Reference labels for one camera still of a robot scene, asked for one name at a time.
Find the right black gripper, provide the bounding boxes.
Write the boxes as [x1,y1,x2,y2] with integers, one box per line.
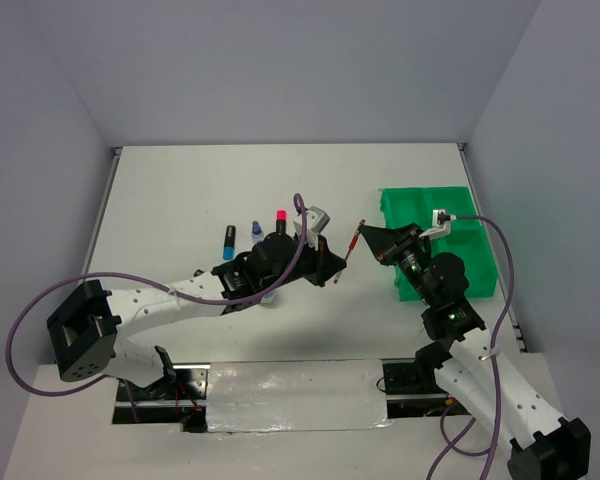
[359,222,435,305]

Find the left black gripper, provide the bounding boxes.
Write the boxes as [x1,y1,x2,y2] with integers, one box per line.
[261,230,345,292]

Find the red gel pen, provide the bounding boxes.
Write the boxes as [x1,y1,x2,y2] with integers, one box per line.
[344,219,366,261]

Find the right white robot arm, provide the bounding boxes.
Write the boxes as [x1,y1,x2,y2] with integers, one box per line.
[359,224,591,479]

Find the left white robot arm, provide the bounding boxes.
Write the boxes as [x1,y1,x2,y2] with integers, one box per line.
[47,233,346,399]

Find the pink cap highlighter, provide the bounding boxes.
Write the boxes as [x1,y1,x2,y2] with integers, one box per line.
[275,209,287,235]

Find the clear jar of pins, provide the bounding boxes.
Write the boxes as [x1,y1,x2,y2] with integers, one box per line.
[260,292,276,305]

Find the green divided plastic tray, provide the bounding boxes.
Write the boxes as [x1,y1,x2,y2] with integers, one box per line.
[380,186,497,299]

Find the clear blue-cap glue bottle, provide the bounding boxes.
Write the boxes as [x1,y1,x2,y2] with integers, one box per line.
[251,221,265,244]

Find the blue cap highlighter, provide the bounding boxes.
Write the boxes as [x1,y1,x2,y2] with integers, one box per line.
[222,225,236,261]

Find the silver tape sheet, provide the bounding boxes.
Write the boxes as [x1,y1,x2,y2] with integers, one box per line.
[206,359,391,433]

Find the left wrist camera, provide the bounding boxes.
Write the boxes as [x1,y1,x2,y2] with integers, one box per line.
[293,206,330,251]

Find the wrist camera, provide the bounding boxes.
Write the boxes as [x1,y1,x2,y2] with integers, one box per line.
[293,206,330,251]
[419,209,456,240]

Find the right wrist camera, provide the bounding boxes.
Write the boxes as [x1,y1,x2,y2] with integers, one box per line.
[419,209,456,240]

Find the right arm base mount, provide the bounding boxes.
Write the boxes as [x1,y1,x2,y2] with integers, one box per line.
[376,358,452,420]

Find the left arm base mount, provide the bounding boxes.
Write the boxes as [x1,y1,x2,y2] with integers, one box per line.
[112,364,210,433]

